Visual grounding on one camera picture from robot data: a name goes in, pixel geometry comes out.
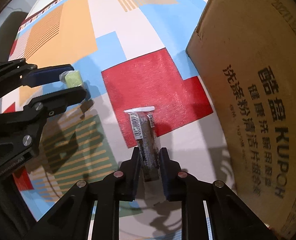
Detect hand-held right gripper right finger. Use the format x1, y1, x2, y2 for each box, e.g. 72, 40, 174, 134
159, 147, 279, 240

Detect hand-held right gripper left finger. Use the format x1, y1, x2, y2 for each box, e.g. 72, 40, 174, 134
35, 147, 141, 240

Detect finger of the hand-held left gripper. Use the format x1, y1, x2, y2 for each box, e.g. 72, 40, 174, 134
0, 58, 75, 103
0, 87, 87, 180

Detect light green candy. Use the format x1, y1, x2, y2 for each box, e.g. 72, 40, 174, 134
59, 70, 84, 88

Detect dark snack bar packet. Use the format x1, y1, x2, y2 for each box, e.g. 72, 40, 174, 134
124, 106, 161, 182

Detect brown cardboard box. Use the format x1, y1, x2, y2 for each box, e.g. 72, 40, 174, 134
185, 0, 296, 233

